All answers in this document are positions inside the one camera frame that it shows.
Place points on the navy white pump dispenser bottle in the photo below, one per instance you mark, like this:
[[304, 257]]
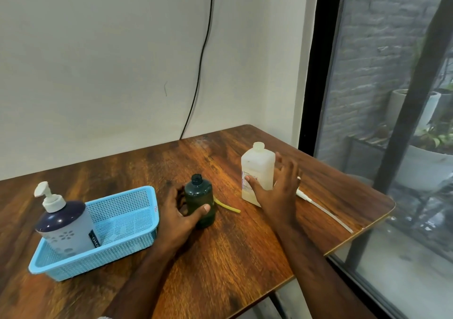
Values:
[[65, 228]]

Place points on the dark green plastic bottle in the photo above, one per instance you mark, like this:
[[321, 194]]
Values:
[[199, 195]]

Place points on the person's right thumb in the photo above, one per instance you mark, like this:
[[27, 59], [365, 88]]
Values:
[[254, 183]]

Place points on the white translucent plastic bottle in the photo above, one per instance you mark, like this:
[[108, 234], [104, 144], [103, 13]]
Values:
[[256, 168]]

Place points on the person's left hand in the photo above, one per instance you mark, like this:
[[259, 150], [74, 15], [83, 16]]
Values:
[[173, 225]]

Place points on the person's right forearm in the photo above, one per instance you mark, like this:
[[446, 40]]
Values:
[[318, 272]]

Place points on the person's right hand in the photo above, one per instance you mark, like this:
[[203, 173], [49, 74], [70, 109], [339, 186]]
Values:
[[278, 198]]

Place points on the small white plant pot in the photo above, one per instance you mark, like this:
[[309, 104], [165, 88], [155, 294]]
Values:
[[398, 108]]

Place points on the dark diagonal metal pole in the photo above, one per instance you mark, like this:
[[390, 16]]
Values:
[[414, 88]]

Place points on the green potted plant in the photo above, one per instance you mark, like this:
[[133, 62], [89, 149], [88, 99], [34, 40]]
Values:
[[437, 136]]

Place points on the black window frame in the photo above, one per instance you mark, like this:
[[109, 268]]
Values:
[[320, 64]]

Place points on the person's left forearm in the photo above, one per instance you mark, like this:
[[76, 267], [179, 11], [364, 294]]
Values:
[[141, 283]]

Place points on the yellow plastic tube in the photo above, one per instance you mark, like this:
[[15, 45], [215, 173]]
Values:
[[226, 206]]

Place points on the person's left thumb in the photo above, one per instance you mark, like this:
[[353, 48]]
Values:
[[198, 212]]

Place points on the blue plastic mesh basket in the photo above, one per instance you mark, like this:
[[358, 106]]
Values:
[[120, 219]]

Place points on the white pump head with tube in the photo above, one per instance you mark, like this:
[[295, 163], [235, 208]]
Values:
[[324, 209]]

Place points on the large white plant pot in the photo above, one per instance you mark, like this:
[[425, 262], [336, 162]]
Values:
[[424, 166]]

